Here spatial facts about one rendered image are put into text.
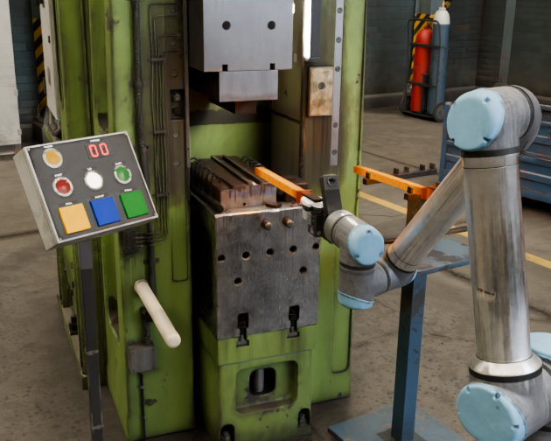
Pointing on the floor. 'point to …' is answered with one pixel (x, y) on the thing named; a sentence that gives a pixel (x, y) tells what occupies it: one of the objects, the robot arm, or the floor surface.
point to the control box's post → (90, 337)
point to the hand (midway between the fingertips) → (307, 196)
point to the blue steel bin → (533, 159)
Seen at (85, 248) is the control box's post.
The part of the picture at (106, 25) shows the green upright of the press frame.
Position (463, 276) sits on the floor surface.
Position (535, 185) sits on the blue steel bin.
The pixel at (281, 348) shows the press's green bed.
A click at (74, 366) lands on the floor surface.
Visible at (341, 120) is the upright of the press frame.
